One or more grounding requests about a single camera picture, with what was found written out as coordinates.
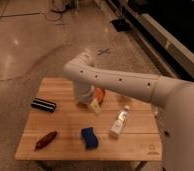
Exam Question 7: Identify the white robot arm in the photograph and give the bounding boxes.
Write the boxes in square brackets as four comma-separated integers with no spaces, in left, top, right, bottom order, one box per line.
[63,54,194,171]

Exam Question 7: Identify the orange plastic bowl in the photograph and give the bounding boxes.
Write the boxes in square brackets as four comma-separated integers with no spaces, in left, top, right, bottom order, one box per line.
[94,88,105,104]

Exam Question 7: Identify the clear plastic bottle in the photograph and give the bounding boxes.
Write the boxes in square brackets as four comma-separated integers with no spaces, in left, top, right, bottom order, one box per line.
[109,105,130,138]

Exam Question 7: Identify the wooden table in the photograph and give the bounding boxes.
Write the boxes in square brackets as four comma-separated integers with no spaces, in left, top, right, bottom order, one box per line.
[15,78,162,161]

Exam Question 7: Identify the dark red chili pepper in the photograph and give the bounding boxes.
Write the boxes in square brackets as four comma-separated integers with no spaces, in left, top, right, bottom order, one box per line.
[35,131,57,150]

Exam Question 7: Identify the black rectangular case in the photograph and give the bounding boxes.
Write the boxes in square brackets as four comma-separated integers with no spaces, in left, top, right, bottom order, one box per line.
[31,98,56,112]

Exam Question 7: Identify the black floor box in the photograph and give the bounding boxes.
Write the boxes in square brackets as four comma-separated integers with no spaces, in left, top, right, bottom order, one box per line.
[111,19,130,32]

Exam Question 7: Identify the white metal rail frame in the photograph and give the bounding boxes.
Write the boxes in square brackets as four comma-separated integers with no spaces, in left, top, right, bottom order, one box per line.
[93,0,194,83]

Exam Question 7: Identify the floor cables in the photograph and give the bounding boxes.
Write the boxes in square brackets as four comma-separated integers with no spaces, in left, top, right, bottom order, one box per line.
[43,0,79,26]

